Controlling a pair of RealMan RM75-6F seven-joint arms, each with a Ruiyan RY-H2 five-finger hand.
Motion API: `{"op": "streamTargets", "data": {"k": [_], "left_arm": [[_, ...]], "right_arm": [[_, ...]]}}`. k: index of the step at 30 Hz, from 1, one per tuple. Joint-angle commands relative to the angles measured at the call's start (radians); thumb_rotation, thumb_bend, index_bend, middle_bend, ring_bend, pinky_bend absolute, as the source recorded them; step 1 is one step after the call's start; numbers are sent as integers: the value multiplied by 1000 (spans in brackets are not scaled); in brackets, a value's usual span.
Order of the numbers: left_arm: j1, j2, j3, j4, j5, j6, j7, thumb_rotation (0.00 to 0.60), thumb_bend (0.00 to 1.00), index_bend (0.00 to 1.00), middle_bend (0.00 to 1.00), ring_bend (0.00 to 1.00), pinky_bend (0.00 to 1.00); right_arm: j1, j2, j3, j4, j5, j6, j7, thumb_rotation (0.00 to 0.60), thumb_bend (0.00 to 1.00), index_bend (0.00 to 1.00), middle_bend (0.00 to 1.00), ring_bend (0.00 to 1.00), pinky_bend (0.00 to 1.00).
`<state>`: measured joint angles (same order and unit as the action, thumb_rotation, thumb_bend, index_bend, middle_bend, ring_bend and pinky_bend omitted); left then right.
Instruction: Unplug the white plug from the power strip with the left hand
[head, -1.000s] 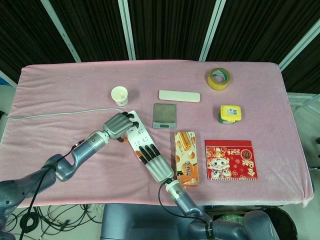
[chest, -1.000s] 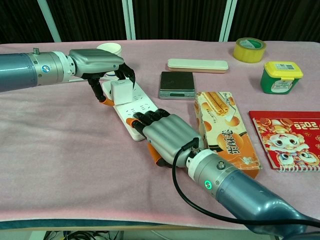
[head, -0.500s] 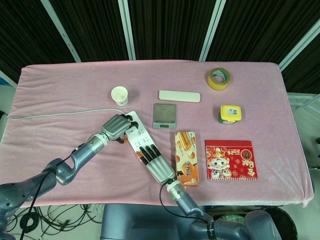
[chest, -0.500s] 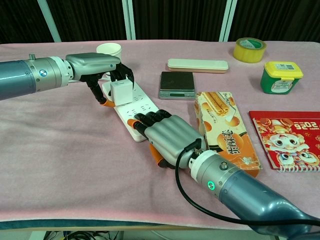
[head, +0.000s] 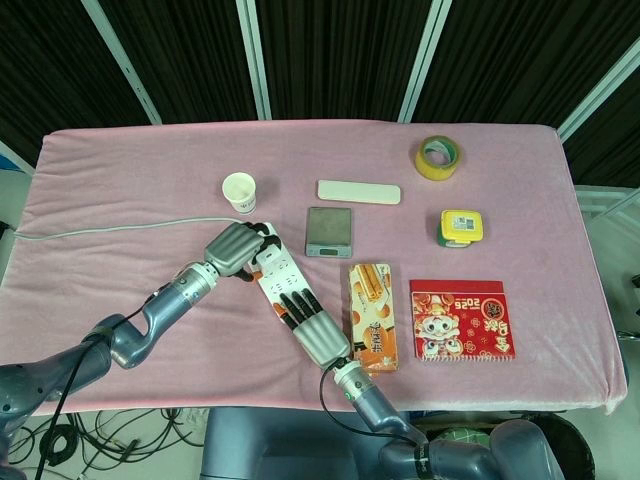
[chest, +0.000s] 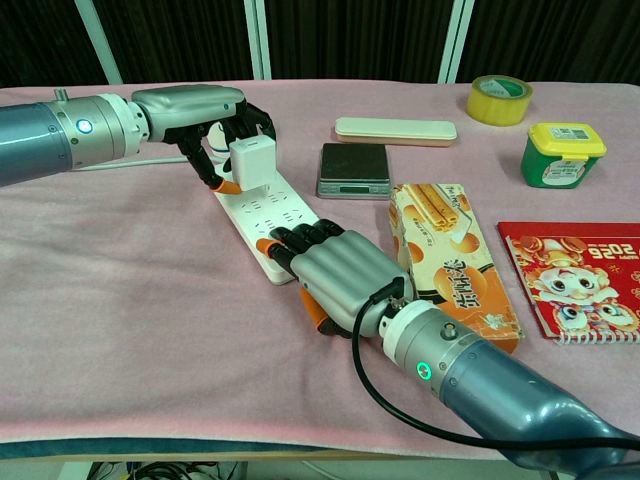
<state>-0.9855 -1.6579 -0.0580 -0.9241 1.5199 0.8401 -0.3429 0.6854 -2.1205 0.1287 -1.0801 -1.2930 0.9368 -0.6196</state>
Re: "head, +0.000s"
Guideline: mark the orange egg roll snack box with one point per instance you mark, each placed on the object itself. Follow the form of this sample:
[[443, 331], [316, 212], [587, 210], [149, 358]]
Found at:
[[375, 325]]

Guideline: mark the white plastic plug adapter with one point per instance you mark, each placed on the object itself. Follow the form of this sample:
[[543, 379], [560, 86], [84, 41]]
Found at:
[[266, 258]]

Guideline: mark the small digital kitchen scale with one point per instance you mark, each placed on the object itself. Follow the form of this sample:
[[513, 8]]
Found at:
[[328, 227]]

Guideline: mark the white power strip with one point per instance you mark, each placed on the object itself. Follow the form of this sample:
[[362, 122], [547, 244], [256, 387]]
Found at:
[[285, 277]]

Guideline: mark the white paper cup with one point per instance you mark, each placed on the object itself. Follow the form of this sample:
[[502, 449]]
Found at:
[[240, 190]]

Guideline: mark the black pleated curtain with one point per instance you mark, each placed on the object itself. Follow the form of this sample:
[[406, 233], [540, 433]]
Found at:
[[340, 50]]

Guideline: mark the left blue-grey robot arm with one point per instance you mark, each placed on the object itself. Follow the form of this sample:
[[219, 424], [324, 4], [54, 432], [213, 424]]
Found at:
[[125, 342]]

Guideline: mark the white frame post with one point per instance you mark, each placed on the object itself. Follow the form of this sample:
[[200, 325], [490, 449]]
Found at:
[[127, 65], [422, 60], [255, 60], [597, 80]]

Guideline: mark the pink tablecloth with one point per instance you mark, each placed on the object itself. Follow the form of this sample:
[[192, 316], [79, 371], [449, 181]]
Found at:
[[150, 165]]

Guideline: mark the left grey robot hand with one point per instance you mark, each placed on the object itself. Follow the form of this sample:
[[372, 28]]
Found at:
[[232, 247]]

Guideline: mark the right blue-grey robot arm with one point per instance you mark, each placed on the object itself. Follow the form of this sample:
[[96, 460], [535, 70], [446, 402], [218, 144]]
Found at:
[[375, 405]]

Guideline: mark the yellow packing tape roll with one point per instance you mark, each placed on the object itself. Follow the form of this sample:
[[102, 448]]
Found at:
[[425, 167]]

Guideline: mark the red spiral 2026 calendar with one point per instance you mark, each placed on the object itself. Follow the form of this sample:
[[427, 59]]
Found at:
[[462, 322]]

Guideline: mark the green jar with yellow lid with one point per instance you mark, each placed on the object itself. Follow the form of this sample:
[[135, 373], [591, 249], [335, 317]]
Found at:
[[461, 225]]

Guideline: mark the white and pink pencil case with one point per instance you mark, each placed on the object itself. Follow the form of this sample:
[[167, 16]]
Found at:
[[360, 192]]

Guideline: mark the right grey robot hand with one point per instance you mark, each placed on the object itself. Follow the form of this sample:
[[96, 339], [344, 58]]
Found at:
[[320, 335]]

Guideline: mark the blue-grey robot torso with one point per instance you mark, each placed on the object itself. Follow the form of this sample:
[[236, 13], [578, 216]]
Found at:
[[280, 445]]

